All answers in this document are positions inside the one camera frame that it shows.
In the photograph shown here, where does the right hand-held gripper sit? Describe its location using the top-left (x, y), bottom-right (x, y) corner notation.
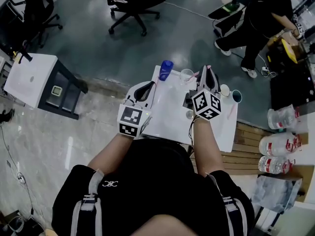
top-left (183, 64), bottom-right (222, 121)

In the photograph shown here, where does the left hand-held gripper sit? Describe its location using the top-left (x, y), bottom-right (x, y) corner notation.
top-left (117, 81), bottom-right (158, 139)

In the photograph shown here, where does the white cup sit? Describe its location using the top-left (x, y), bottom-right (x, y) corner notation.
top-left (219, 83), bottom-right (231, 97)

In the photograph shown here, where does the clear glass cup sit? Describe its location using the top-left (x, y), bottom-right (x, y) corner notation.
top-left (179, 68), bottom-right (195, 86)

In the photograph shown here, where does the green cup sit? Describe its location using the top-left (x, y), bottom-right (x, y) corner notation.
top-left (231, 89), bottom-right (243, 104)

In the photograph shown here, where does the person's left forearm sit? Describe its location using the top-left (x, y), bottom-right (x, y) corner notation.
top-left (87, 131), bottom-right (135, 176)

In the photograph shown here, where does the person's right forearm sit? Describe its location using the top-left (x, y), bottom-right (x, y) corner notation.
top-left (191, 117), bottom-right (226, 178)

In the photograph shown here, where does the blue bottle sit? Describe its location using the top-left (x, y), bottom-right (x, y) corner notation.
top-left (158, 59), bottom-right (174, 82)

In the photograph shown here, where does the white washbasin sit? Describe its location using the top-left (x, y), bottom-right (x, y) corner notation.
top-left (140, 64), bottom-right (239, 153)

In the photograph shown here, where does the white power strip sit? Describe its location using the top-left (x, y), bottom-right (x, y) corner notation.
top-left (260, 66), bottom-right (278, 80)

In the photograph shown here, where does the wooden slatted pallet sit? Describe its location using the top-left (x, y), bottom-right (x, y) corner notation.
top-left (189, 121), bottom-right (273, 177)

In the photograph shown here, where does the black case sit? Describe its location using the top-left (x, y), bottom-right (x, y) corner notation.
top-left (269, 58), bottom-right (315, 110)

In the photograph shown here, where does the small white square device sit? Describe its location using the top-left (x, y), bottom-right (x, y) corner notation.
top-left (51, 85), bottom-right (63, 98)

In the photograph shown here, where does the large clear water jug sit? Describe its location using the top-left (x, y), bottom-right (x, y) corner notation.
top-left (267, 104), bottom-right (301, 132)
top-left (257, 155), bottom-right (296, 176)
top-left (258, 131), bottom-right (303, 157)

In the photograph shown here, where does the person's black shirt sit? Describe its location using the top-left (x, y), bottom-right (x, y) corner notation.
top-left (51, 137), bottom-right (255, 236)

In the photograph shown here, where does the yellow tray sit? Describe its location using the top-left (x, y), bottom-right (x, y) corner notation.
top-left (280, 38), bottom-right (300, 64)

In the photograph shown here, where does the white side table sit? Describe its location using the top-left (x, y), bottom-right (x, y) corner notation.
top-left (3, 52), bottom-right (89, 120)

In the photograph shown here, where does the black faucet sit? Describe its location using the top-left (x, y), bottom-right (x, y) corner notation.
top-left (19, 49), bottom-right (33, 63)

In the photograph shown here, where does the clear plastic bag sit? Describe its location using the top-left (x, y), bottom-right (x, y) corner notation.
top-left (251, 175), bottom-right (304, 215)

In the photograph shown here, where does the person's face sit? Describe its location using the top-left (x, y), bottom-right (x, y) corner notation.
top-left (129, 214), bottom-right (200, 236)

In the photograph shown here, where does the cardboard box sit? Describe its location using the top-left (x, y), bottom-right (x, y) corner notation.
top-left (291, 165), bottom-right (315, 204)

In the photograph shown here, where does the white power adapter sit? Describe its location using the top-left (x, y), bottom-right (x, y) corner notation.
top-left (15, 171), bottom-right (27, 184)

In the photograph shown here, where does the black cable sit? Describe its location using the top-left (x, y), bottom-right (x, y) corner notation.
top-left (188, 116), bottom-right (198, 154)

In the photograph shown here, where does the white floor cable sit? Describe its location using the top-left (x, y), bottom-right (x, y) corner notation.
top-left (163, 0), bottom-right (222, 23)

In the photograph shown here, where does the grey backpack strap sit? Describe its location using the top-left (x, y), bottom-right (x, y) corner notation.
top-left (70, 168), bottom-right (106, 236)
top-left (206, 172), bottom-right (249, 236)

